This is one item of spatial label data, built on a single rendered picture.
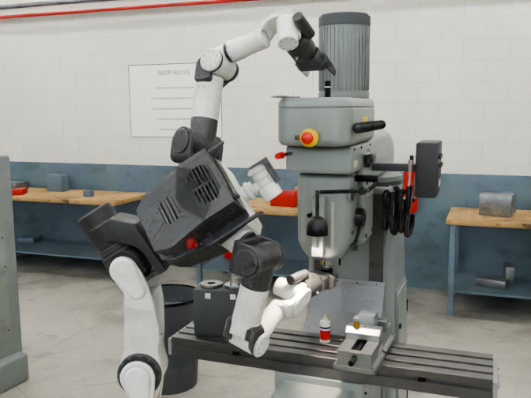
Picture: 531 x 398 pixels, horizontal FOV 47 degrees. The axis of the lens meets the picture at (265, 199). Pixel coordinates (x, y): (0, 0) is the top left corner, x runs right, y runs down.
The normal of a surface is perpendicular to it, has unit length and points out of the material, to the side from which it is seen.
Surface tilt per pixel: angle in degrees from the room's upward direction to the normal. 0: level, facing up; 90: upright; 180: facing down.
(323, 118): 90
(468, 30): 90
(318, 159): 90
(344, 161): 90
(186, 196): 75
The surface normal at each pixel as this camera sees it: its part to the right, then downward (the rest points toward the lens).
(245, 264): -0.54, 0.07
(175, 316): 0.42, 0.19
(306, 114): -0.35, 0.14
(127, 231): -0.03, 0.14
